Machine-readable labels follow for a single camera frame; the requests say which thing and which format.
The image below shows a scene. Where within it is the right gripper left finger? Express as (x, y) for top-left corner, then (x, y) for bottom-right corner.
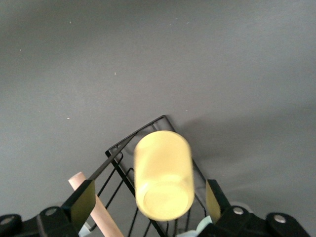
(61, 179), (97, 232)

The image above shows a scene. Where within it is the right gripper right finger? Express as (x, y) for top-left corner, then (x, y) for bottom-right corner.
(205, 179), (231, 223)

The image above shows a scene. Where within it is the black wire cup holder rack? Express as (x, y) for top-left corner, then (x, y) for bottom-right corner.
(67, 114), (214, 237)

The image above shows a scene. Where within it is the pale green plastic cup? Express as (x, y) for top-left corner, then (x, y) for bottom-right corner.
(177, 215), (214, 237)

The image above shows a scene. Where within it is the yellow plastic cup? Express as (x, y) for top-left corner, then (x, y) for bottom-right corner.
(133, 130), (196, 221)

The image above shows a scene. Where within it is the dark grey table cloth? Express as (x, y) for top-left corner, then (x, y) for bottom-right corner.
(0, 0), (316, 237)

